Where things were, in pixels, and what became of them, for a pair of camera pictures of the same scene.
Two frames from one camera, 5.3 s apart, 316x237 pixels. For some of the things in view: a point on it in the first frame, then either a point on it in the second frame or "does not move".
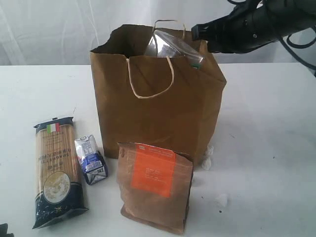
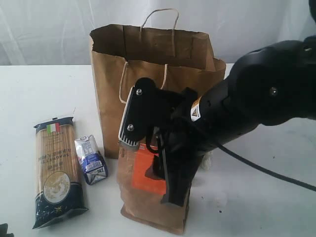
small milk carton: [93, 163] does not move
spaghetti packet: [59, 193] does not move
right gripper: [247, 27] → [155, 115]
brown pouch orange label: [154, 185] does not move
